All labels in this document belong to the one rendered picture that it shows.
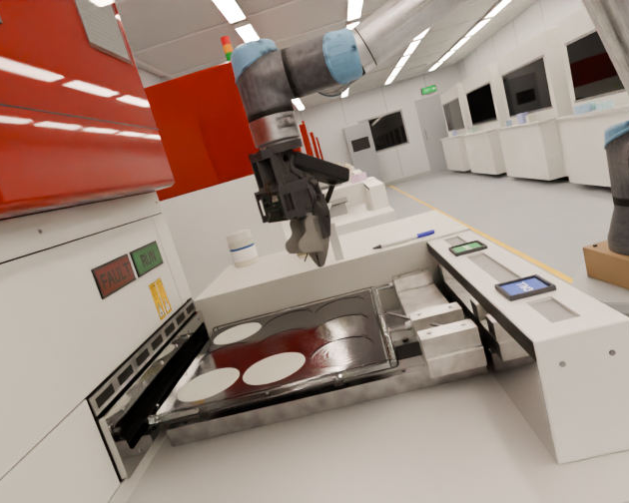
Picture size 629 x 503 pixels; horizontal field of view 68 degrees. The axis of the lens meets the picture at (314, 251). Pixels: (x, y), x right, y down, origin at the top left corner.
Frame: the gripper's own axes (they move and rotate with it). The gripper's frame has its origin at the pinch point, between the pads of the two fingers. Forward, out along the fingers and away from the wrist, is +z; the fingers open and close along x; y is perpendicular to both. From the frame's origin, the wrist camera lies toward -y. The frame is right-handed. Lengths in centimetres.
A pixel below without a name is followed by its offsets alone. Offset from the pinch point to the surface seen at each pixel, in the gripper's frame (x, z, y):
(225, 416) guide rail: -4.4, 17.7, 23.5
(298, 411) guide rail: 3.3, 19.6, 15.3
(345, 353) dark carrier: 9.0, 12.8, 7.7
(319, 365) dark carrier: 7.7, 12.8, 11.9
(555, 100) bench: -218, -8, -618
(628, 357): 44.5, 10.6, 1.7
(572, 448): 39.9, 19.1, 6.7
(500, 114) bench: -377, -9, -770
